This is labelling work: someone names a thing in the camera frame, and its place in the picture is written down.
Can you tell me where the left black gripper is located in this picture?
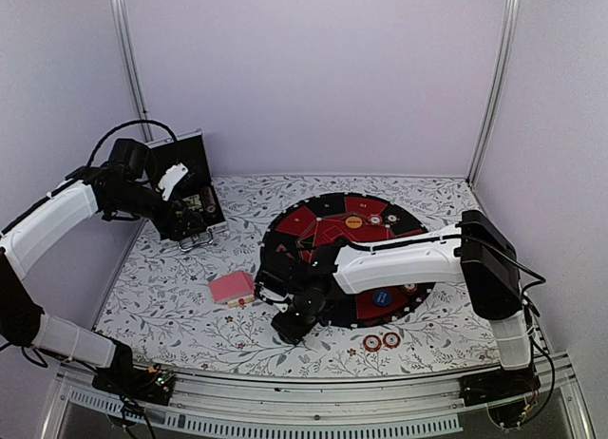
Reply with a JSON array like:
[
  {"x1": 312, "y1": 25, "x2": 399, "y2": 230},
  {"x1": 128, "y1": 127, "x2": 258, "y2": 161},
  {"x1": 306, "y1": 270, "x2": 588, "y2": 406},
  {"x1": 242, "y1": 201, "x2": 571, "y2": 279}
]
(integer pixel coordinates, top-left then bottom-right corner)
[{"x1": 109, "y1": 181, "x2": 208, "y2": 240}]

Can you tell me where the pink playing card deck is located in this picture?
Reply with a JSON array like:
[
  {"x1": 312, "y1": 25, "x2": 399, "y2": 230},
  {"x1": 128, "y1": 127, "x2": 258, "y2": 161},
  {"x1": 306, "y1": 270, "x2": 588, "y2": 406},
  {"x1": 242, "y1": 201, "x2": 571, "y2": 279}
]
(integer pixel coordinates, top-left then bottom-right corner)
[{"x1": 209, "y1": 271, "x2": 255, "y2": 304}]

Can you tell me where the orange chip stack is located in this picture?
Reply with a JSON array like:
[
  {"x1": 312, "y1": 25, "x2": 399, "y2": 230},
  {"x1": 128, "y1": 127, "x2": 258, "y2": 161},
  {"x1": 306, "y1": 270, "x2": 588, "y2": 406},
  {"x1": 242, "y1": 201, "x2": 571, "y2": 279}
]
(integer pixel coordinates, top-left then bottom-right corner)
[{"x1": 363, "y1": 334, "x2": 382, "y2": 353}]

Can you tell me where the blue small blind button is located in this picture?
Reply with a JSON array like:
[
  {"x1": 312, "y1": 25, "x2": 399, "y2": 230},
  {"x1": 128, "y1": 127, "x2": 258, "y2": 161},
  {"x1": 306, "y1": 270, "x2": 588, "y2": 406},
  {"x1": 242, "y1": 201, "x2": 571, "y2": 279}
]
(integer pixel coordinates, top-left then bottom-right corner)
[{"x1": 371, "y1": 290, "x2": 392, "y2": 308}]

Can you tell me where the orange big blind button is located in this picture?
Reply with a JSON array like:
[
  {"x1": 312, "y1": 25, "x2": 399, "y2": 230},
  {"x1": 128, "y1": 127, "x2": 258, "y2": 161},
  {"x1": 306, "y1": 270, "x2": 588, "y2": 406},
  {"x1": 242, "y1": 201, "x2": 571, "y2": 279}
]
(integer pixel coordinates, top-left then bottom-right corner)
[{"x1": 345, "y1": 216, "x2": 364, "y2": 229}]

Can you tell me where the orange chip sector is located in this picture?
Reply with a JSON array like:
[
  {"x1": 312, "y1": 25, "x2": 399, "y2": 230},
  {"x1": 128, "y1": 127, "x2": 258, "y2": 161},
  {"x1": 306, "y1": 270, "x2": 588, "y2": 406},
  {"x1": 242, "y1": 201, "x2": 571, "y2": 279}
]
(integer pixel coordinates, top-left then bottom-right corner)
[{"x1": 403, "y1": 284, "x2": 418, "y2": 294}]

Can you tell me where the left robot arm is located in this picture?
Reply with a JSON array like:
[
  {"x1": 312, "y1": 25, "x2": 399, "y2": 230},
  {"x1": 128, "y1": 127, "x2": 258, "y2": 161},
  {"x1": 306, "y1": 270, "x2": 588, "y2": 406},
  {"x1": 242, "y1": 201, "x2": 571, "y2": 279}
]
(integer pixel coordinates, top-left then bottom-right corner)
[{"x1": 1, "y1": 120, "x2": 210, "y2": 406}]

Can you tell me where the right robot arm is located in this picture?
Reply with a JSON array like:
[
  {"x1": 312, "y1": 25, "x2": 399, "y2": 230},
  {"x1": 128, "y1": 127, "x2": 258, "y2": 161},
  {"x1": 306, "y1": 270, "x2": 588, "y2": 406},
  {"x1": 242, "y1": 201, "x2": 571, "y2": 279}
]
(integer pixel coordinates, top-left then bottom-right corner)
[{"x1": 255, "y1": 210, "x2": 546, "y2": 406}]

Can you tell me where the wooden card holder block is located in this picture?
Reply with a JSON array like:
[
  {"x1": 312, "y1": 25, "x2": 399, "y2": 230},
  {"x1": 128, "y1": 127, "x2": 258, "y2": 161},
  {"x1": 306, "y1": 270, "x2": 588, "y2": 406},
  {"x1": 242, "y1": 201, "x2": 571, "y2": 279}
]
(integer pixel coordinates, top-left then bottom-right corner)
[{"x1": 227, "y1": 295, "x2": 256, "y2": 308}]

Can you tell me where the aluminium poker chip case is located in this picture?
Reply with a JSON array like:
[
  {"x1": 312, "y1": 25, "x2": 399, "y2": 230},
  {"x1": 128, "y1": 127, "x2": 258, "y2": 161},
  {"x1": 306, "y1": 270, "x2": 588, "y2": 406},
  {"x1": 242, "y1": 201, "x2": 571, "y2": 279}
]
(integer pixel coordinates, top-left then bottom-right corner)
[{"x1": 145, "y1": 128, "x2": 229, "y2": 253}]

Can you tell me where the round red black poker mat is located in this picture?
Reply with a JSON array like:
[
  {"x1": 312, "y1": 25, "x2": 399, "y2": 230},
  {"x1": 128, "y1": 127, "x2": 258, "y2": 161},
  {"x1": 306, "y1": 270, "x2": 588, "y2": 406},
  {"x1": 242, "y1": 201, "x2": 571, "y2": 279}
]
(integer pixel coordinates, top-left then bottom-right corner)
[{"x1": 260, "y1": 193, "x2": 434, "y2": 328}]

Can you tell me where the floral table cloth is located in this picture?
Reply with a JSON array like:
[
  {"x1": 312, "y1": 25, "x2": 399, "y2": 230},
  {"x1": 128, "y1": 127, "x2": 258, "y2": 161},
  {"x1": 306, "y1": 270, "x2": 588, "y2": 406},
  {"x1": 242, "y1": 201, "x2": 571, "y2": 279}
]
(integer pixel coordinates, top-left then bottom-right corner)
[{"x1": 95, "y1": 176, "x2": 500, "y2": 379}]

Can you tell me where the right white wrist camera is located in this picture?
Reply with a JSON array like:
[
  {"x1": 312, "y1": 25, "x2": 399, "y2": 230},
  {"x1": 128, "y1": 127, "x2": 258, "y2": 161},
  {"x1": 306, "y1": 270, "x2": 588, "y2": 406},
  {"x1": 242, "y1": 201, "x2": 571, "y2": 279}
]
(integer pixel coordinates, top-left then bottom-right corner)
[{"x1": 255, "y1": 283, "x2": 288, "y2": 305}]

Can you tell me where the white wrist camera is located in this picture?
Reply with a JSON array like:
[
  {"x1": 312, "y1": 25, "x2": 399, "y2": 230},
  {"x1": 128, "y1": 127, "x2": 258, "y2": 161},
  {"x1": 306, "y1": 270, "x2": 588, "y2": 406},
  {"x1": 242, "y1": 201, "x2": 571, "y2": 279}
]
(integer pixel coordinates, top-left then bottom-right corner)
[
  {"x1": 255, "y1": 283, "x2": 288, "y2": 305},
  {"x1": 157, "y1": 162, "x2": 188, "y2": 201}
]

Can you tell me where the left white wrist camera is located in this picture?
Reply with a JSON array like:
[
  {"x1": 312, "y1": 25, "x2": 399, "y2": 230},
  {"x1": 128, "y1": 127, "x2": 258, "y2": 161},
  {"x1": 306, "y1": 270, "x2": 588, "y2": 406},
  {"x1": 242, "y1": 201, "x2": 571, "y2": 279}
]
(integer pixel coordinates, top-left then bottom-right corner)
[{"x1": 157, "y1": 162, "x2": 188, "y2": 201}]

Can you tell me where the front aluminium rail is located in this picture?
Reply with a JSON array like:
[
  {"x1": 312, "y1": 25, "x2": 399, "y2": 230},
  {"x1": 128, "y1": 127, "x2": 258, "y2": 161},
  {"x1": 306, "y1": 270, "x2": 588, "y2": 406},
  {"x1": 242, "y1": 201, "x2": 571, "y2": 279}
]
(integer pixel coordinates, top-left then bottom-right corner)
[{"x1": 41, "y1": 353, "x2": 598, "y2": 438}]

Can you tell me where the left aluminium frame post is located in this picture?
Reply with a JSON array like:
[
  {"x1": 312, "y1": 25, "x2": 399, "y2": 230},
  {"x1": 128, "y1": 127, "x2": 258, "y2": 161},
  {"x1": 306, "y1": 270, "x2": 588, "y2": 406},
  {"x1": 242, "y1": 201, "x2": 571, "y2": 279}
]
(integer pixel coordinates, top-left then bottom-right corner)
[{"x1": 109, "y1": 0, "x2": 148, "y2": 120}]

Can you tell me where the aluminium frame post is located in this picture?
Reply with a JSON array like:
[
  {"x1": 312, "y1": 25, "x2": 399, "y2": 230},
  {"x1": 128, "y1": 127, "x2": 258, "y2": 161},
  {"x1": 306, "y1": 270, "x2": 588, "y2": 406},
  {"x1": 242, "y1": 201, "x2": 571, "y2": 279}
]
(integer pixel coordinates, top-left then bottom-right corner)
[
  {"x1": 109, "y1": 0, "x2": 148, "y2": 120},
  {"x1": 466, "y1": 0, "x2": 521, "y2": 189}
]

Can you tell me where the right aluminium frame post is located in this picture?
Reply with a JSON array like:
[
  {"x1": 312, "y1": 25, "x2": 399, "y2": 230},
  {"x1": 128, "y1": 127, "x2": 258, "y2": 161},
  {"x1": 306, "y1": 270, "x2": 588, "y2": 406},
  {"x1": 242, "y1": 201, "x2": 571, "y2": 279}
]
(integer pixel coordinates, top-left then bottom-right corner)
[{"x1": 466, "y1": 0, "x2": 521, "y2": 189}]

